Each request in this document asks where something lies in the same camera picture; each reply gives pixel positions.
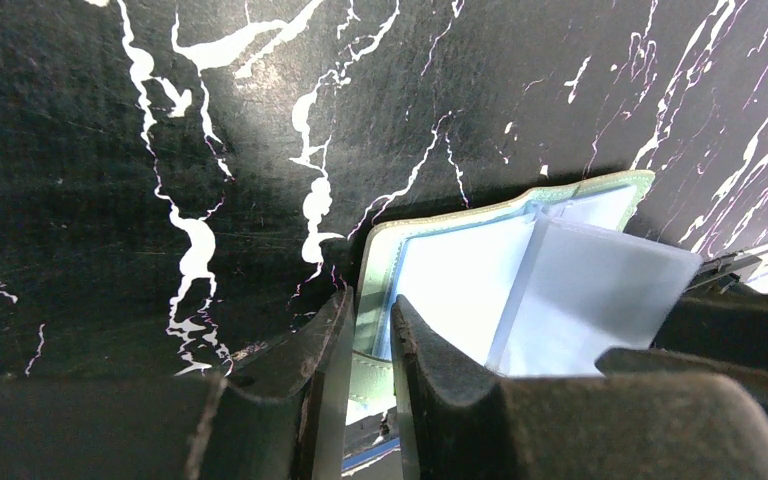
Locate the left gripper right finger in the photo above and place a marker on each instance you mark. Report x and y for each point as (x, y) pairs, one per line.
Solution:
(459, 420)

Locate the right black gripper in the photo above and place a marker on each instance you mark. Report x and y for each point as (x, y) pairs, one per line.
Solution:
(729, 328)

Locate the green card holder wallet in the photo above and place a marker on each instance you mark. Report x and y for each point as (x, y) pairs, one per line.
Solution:
(536, 286)

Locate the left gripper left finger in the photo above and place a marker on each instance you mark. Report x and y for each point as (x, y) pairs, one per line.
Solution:
(281, 416)

